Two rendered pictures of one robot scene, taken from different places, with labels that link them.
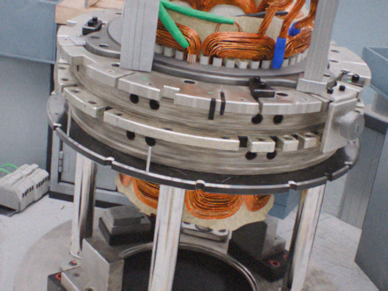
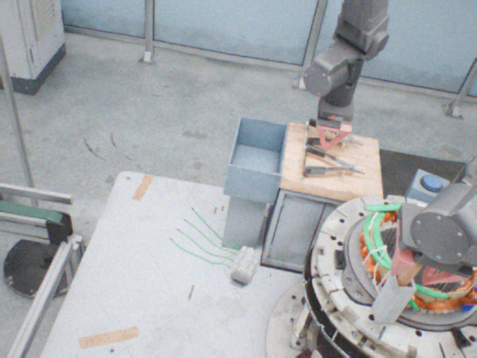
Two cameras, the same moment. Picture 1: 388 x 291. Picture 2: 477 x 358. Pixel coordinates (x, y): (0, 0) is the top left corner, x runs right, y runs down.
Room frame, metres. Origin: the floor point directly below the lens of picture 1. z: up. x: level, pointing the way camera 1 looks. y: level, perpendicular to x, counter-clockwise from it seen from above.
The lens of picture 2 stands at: (0.23, 0.34, 1.71)
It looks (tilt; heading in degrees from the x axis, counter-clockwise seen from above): 43 degrees down; 356
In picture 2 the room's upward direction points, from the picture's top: 10 degrees clockwise
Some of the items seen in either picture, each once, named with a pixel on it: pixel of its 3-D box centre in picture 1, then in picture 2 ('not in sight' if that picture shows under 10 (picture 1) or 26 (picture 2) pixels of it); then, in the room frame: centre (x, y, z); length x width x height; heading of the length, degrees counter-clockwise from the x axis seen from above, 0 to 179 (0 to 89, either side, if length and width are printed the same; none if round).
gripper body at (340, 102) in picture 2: not in sight; (339, 90); (1.05, 0.11, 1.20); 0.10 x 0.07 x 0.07; 174
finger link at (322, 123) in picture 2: not in sight; (331, 128); (1.02, 0.11, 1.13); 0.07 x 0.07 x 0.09; 84
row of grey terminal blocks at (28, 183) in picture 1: (21, 186); (245, 264); (0.91, 0.23, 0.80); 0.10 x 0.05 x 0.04; 160
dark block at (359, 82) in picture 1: (351, 84); not in sight; (0.67, -0.14, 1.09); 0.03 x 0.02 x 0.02; 165
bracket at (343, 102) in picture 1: (333, 119); not in sight; (0.61, -0.12, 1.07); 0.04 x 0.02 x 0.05; 136
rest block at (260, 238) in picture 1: (260, 227); not in sight; (0.80, -0.10, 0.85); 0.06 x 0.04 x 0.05; 44
